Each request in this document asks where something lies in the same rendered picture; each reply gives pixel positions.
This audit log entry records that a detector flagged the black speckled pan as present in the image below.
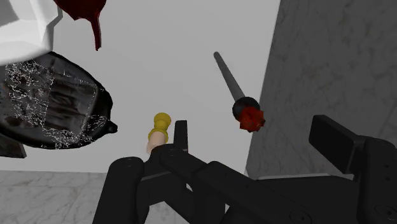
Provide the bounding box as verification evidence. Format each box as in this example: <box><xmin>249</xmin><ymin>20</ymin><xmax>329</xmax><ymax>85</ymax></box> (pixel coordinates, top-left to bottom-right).
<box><xmin>0</xmin><ymin>51</ymin><xmax>118</xmax><ymax>151</ymax></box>

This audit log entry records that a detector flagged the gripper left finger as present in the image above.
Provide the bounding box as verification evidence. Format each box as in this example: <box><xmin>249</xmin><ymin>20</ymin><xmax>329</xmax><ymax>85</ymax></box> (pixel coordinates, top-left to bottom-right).
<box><xmin>92</xmin><ymin>120</ymin><xmax>312</xmax><ymax>224</ymax></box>

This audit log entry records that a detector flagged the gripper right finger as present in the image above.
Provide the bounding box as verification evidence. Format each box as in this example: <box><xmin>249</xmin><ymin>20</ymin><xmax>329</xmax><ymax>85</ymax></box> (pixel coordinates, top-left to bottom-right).
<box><xmin>308</xmin><ymin>114</ymin><xmax>397</xmax><ymax>224</ymax></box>

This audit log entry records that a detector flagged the dark red ladle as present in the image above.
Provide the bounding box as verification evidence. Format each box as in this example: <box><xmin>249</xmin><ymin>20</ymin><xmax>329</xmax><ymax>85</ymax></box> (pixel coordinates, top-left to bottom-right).
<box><xmin>52</xmin><ymin>0</ymin><xmax>108</xmax><ymax>52</ymax></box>

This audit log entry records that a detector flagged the yellow and beige bottle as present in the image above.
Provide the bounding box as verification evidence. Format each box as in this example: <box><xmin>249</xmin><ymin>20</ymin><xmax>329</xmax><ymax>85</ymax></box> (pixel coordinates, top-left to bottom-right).
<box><xmin>146</xmin><ymin>112</ymin><xmax>172</xmax><ymax>155</ymax></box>

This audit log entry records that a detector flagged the dark grey block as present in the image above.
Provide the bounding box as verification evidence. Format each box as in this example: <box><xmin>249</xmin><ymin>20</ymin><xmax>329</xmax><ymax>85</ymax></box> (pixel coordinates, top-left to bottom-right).
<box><xmin>0</xmin><ymin>133</ymin><xmax>27</xmax><ymax>159</ymax></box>

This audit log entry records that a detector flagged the grey stick with red head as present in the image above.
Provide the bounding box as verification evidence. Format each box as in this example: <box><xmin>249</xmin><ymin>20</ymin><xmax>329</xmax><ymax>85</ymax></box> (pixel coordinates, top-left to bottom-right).
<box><xmin>212</xmin><ymin>51</ymin><xmax>266</xmax><ymax>134</ymax></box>

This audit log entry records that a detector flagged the white angular container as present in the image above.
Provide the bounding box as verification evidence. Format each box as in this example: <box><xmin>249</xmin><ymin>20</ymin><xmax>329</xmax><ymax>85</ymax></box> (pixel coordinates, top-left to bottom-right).
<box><xmin>0</xmin><ymin>0</ymin><xmax>64</xmax><ymax>67</ymax></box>

